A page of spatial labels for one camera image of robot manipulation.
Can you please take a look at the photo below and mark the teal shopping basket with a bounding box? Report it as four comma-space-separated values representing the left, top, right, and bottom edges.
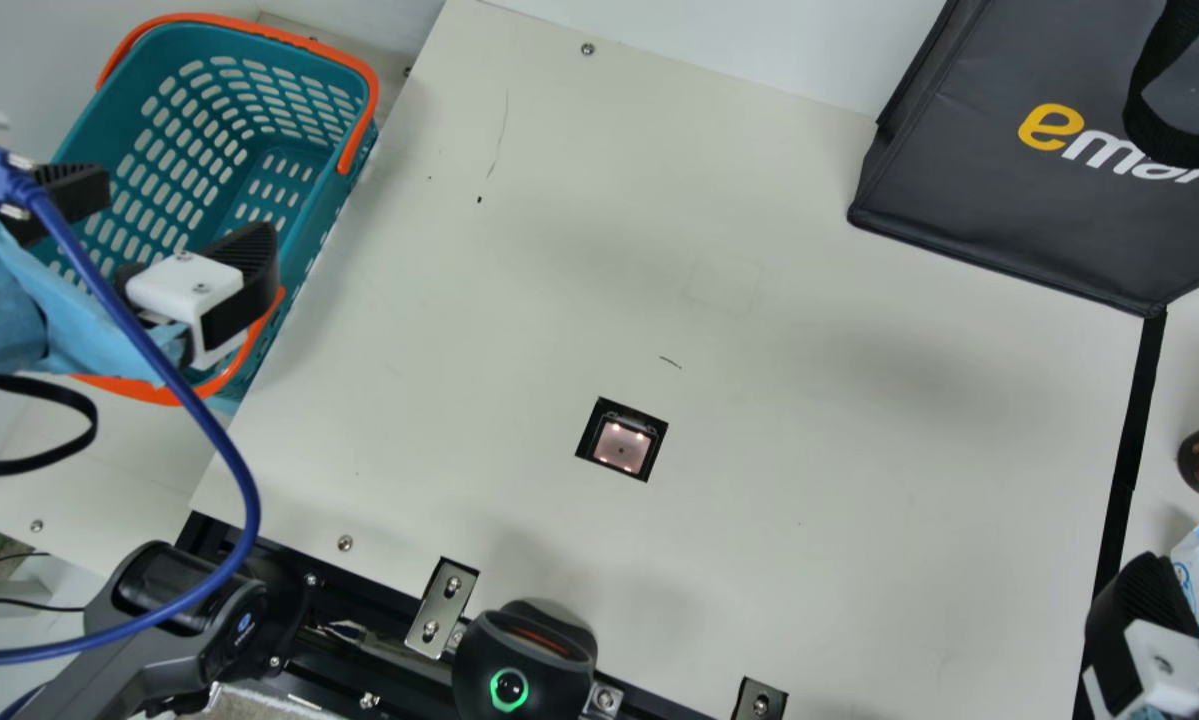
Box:
34, 12, 380, 411

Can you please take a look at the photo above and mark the blue cable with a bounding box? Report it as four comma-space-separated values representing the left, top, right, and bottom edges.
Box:
0, 135, 263, 669

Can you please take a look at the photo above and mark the black cable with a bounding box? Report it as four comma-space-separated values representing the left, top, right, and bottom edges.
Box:
0, 360, 99, 477

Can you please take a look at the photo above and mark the small square scanner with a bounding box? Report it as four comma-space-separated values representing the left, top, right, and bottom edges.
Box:
575, 397, 669, 483

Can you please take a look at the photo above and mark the black device with green light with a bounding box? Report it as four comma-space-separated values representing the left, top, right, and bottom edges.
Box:
451, 600, 600, 720

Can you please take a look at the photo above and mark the black strip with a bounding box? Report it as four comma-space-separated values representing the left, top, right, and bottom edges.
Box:
1071, 308, 1170, 720

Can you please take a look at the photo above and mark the dark grey bag with straps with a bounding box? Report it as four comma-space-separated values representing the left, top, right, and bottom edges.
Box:
847, 0, 1199, 319

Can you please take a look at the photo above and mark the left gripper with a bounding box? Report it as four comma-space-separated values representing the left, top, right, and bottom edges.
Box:
0, 163, 282, 403

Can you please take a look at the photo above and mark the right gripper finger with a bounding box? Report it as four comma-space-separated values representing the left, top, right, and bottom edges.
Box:
1084, 552, 1199, 720

